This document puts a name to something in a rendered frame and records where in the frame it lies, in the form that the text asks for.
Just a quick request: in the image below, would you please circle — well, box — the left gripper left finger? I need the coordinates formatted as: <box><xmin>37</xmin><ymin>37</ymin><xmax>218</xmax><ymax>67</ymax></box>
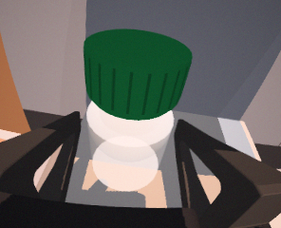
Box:
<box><xmin>0</xmin><ymin>111</ymin><xmax>81</xmax><ymax>202</ymax></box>

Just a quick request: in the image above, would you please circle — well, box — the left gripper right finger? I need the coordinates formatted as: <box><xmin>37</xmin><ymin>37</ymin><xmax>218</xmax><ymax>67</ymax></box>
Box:
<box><xmin>174</xmin><ymin>119</ymin><xmax>281</xmax><ymax>228</ymax></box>

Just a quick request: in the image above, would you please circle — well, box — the clear bottle with green cap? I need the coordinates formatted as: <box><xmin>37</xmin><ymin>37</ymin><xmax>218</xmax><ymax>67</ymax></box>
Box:
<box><xmin>84</xmin><ymin>28</ymin><xmax>193</xmax><ymax>192</ymax></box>

